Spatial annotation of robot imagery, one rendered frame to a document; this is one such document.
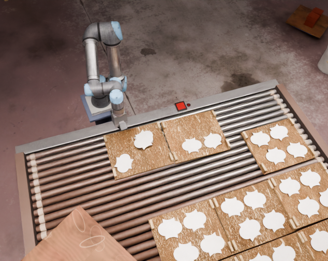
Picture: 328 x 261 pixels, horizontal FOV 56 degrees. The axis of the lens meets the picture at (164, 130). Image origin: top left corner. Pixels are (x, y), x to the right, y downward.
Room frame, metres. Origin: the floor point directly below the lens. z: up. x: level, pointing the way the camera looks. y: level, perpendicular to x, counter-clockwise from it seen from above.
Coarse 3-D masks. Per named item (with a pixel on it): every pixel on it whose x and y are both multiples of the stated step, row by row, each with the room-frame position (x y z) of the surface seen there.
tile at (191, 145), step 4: (188, 140) 1.12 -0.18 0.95; (192, 140) 1.13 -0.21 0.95; (196, 140) 1.13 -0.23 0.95; (184, 144) 1.09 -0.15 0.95; (188, 144) 1.09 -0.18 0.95; (192, 144) 1.09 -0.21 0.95; (196, 144) 1.10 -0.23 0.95; (200, 144) 1.10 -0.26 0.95; (184, 148) 1.06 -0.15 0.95; (188, 148) 1.06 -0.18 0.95; (192, 148) 1.06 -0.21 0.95; (196, 148) 1.07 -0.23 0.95; (200, 148) 1.07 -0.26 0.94; (188, 152) 1.03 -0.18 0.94
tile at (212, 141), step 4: (208, 136) 1.17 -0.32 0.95; (212, 136) 1.17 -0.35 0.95; (216, 136) 1.18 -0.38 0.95; (208, 140) 1.14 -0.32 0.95; (212, 140) 1.14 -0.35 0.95; (216, 140) 1.14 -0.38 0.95; (220, 140) 1.15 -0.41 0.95; (204, 144) 1.10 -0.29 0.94; (208, 144) 1.10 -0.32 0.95; (212, 144) 1.11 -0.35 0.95; (216, 144) 1.11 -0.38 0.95; (220, 144) 1.12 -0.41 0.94
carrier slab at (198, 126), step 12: (168, 120) 1.29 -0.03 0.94; (180, 120) 1.30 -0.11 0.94; (192, 120) 1.31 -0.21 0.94; (204, 120) 1.32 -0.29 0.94; (216, 120) 1.32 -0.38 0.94; (168, 132) 1.19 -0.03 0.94; (180, 132) 1.19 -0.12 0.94; (192, 132) 1.20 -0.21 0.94; (204, 132) 1.21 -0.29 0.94; (216, 132) 1.22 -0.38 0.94; (168, 144) 1.09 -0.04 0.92; (180, 144) 1.09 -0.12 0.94; (180, 156) 1.00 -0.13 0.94; (192, 156) 1.00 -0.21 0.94
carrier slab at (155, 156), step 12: (120, 132) 1.15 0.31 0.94; (132, 132) 1.16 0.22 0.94; (156, 132) 1.18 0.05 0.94; (108, 144) 1.04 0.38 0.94; (120, 144) 1.05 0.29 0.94; (132, 144) 1.06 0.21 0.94; (156, 144) 1.07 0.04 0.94; (132, 156) 0.97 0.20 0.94; (144, 156) 0.97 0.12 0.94; (156, 156) 0.98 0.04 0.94; (168, 156) 0.99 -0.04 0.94; (132, 168) 0.88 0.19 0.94; (144, 168) 0.89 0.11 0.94; (156, 168) 0.90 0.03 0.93
